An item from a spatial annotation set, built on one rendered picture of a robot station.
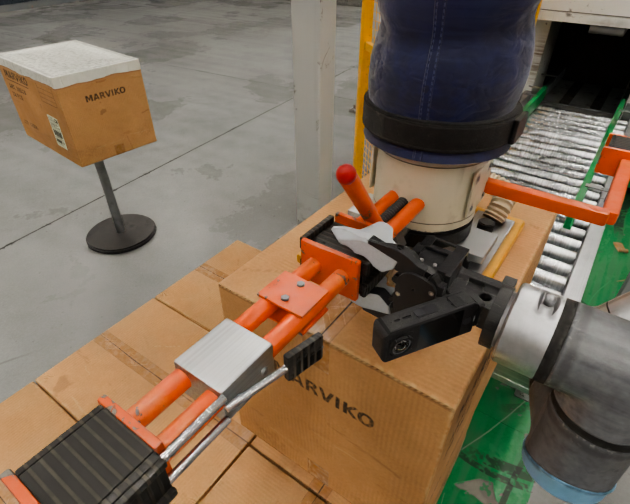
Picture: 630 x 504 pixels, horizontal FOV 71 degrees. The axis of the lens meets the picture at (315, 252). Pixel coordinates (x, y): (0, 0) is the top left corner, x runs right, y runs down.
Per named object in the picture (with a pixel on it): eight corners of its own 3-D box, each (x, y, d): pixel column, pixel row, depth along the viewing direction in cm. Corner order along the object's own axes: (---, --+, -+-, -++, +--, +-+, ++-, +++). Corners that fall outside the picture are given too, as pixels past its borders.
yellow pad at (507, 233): (472, 213, 89) (477, 191, 86) (523, 228, 85) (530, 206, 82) (395, 307, 67) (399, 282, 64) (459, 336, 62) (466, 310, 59)
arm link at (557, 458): (594, 438, 56) (638, 370, 49) (612, 529, 46) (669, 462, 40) (515, 414, 58) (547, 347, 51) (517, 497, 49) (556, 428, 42)
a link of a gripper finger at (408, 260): (365, 251, 53) (425, 295, 51) (357, 259, 52) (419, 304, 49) (379, 224, 49) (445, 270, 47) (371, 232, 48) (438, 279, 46)
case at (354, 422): (376, 279, 134) (390, 157, 111) (509, 336, 116) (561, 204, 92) (240, 424, 95) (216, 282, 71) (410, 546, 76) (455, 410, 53)
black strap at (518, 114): (402, 92, 80) (405, 69, 77) (537, 119, 69) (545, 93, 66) (333, 130, 65) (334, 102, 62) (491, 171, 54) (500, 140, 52)
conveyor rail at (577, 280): (621, 137, 284) (633, 108, 273) (629, 139, 282) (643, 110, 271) (525, 384, 134) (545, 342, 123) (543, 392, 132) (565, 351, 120)
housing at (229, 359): (229, 345, 47) (224, 314, 45) (278, 375, 44) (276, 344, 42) (178, 389, 43) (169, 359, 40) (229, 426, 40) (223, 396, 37)
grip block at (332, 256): (331, 244, 63) (333, 208, 59) (393, 269, 58) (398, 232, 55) (296, 274, 57) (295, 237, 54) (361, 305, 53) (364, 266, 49)
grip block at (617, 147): (599, 156, 86) (610, 132, 83) (651, 168, 82) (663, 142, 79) (592, 172, 81) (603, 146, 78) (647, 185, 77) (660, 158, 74)
